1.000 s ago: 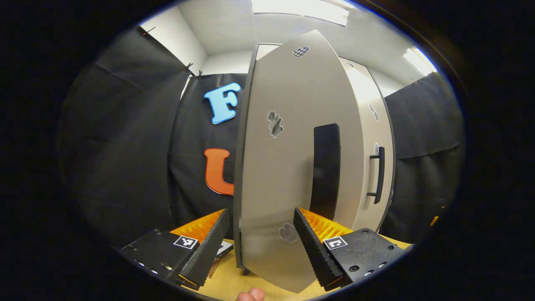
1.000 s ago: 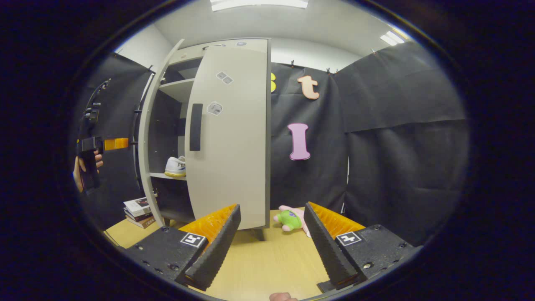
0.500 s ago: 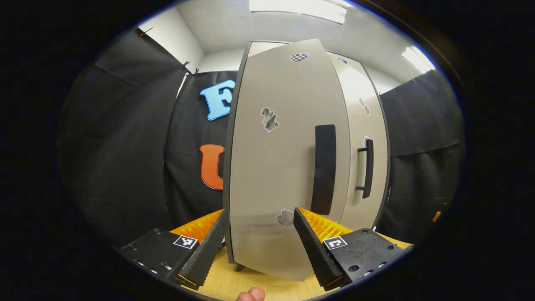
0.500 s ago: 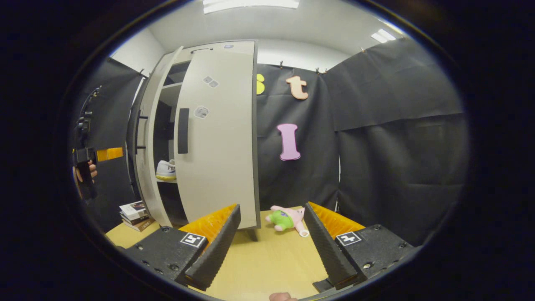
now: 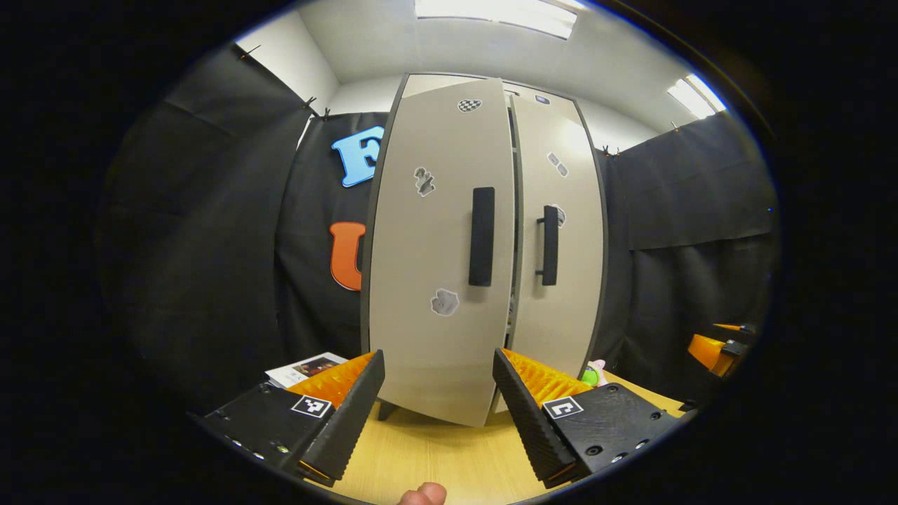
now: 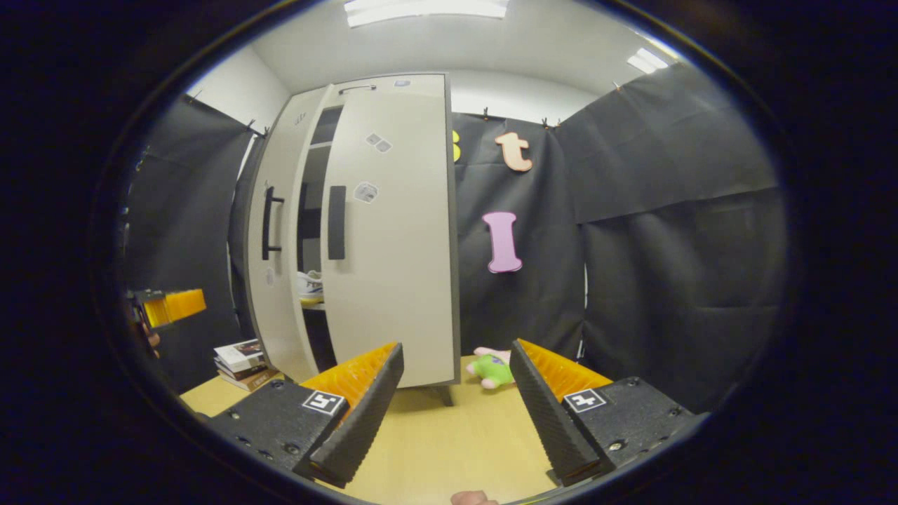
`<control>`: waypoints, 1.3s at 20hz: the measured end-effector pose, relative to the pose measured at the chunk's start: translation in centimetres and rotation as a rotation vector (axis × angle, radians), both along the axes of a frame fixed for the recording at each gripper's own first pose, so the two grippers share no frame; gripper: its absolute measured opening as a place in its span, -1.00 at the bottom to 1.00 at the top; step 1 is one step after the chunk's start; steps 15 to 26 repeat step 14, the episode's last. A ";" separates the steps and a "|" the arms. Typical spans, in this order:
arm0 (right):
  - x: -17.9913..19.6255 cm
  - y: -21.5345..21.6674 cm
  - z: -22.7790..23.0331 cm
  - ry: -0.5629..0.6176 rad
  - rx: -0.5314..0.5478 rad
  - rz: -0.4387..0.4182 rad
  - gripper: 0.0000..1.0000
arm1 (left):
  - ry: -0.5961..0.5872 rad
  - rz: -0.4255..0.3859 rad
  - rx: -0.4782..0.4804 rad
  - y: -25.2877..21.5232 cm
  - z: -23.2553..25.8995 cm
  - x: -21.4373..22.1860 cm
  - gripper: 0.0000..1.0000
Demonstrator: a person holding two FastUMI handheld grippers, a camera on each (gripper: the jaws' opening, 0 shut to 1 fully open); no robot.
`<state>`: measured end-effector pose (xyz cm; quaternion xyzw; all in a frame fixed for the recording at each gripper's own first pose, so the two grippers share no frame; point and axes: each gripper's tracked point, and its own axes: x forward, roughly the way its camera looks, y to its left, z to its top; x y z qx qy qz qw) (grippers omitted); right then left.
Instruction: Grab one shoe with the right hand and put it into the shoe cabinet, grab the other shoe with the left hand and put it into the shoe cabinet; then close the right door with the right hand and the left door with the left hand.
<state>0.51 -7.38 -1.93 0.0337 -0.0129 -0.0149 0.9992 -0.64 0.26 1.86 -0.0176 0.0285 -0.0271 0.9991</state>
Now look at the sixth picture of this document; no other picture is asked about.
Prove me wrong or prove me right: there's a white cabinet door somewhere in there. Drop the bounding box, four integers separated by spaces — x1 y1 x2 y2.
244 86 335 384
319 90 461 389

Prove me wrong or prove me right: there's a brown book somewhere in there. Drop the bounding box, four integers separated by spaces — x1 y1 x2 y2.
219 370 282 393

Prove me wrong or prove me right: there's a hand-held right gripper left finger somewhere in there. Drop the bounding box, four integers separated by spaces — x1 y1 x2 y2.
208 342 406 490

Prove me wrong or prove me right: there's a green plush toy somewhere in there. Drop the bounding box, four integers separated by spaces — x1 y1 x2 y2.
467 346 518 391

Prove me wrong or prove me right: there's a ceiling light panel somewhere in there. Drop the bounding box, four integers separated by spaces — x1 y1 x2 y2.
344 0 509 29
626 47 671 75

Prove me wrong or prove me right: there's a black door handle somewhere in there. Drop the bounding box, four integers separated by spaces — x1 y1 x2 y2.
328 185 347 261
262 186 286 262

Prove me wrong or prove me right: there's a white cabinet drawer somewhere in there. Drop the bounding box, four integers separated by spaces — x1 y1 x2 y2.
324 73 450 97

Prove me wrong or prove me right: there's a white shoe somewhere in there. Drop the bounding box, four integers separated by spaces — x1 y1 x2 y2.
296 270 325 307

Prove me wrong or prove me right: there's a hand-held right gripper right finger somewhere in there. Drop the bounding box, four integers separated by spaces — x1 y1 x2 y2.
509 338 709 487

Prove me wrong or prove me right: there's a black backdrop cloth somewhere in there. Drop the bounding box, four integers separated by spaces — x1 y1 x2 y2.
121 62 790 415

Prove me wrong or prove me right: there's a white shoe cabinet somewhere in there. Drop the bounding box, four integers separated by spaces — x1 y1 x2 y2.
242 72 462 408

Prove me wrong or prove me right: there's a black book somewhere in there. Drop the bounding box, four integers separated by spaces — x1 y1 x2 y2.
214 361 269 381

